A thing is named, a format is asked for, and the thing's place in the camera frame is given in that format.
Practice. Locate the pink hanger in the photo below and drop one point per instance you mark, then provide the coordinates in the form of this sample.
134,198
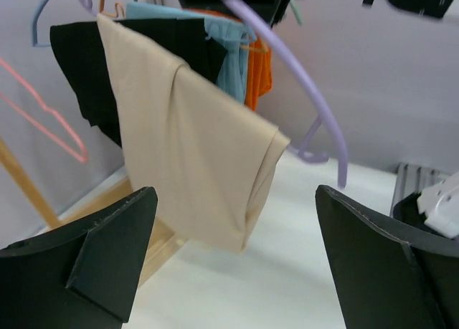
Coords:
81,155

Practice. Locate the wooden clothes rack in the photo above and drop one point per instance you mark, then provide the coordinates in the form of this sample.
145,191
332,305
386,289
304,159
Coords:
164,243

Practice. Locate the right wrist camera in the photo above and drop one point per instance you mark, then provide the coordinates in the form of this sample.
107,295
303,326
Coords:
439,204

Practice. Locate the orange trousers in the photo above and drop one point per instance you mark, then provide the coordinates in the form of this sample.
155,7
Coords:
259,71

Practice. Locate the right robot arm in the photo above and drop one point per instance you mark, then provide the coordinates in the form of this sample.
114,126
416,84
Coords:
261,15

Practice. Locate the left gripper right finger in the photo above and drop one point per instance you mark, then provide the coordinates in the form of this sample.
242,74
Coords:
387,273

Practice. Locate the beige trousers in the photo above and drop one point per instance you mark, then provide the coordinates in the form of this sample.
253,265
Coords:
210,159

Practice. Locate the light blue trousers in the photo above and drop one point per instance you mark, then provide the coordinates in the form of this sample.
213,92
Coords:
234,36

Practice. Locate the black trousers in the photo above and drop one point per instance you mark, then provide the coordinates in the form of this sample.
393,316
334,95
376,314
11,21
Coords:
79,52

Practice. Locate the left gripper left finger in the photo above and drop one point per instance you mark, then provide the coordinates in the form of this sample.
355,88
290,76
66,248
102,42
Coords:
84,274

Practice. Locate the aluminium rail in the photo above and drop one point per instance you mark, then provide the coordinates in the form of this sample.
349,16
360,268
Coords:
412,178

